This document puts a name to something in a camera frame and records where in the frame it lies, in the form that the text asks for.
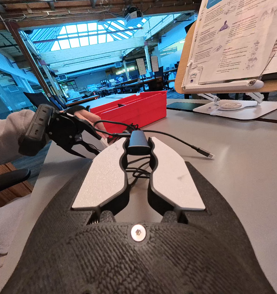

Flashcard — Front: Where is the skylight window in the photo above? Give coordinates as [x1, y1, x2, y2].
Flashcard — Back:
[33, 14, 176, 52]

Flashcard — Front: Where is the grey desk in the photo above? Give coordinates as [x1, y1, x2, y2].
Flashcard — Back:
[0, 93, 277, 294]

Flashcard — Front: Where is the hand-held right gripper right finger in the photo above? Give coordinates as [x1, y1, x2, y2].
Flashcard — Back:
[148, 137, 206, 213]

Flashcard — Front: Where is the black usb cable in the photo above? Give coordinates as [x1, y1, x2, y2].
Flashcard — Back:
[125, 160, 151, 184]

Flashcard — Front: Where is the person's grey sweatshirt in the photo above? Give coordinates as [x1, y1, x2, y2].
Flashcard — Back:
[0, 195, 38, 285]

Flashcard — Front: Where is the printed paper sheet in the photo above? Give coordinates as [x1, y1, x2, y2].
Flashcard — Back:
[191, 0, 277, 84]

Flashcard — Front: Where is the person's left forearm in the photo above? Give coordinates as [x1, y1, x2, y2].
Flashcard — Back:
[0, 109, 49, 167]

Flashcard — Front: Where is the person's left hand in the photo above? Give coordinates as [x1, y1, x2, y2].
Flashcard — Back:
[80, 110, 108, 138]

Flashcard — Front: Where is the dark grey usb hub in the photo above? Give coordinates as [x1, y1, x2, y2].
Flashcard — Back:
[127, 130, 150, 156]

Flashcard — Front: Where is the dark fabric chair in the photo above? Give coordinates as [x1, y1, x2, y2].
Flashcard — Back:
[24, 92, 68, 111]

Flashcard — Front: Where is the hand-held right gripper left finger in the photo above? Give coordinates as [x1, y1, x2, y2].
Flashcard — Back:
[71, 137, 130, 213]

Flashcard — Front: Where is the wooden book stand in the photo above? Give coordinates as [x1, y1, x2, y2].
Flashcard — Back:
[175, 19, 277, 120]

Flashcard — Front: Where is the long wooden work table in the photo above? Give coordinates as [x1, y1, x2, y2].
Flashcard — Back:
[113, 77, 176, 93]

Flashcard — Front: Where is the black hub cable with plug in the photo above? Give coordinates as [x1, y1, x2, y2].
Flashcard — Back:
[93, 121, 215, 159]

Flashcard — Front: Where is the red plastic bin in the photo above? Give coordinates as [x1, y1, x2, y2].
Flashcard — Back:
[90, 90, 167, 138]

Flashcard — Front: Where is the ceiling projector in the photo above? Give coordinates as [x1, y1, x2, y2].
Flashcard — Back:
[125, 6, 143, 26]

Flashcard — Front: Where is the black flat pad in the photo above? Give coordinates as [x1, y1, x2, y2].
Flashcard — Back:
[166, 102, 213, 113]

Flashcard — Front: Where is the black chair armrest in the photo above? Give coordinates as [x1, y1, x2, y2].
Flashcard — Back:
[0, 169, 31, 196]

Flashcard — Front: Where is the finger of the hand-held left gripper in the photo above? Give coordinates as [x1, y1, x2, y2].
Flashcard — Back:
[57, 138, 101, 159]
[73, 114, 102, 140]

